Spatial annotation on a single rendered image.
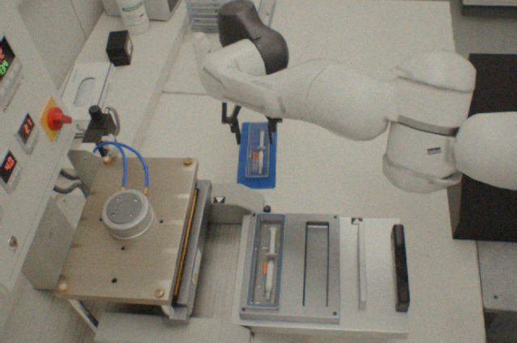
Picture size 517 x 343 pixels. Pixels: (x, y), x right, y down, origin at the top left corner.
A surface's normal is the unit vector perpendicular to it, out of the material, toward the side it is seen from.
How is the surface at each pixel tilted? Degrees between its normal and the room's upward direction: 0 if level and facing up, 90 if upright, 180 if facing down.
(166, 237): 0
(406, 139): 65
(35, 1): 90
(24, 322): 0
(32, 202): 90
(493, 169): 79
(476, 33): 0
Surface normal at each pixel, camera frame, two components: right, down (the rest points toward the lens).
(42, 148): 0.99, 0.01
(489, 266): -0.09, -0.65
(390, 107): 0.04, 0.19
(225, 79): -0.80, 0.12
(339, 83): -0.41, -0.64
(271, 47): 0.20, -0.14
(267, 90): -0.45, -0.14
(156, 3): -0.26, 0.76
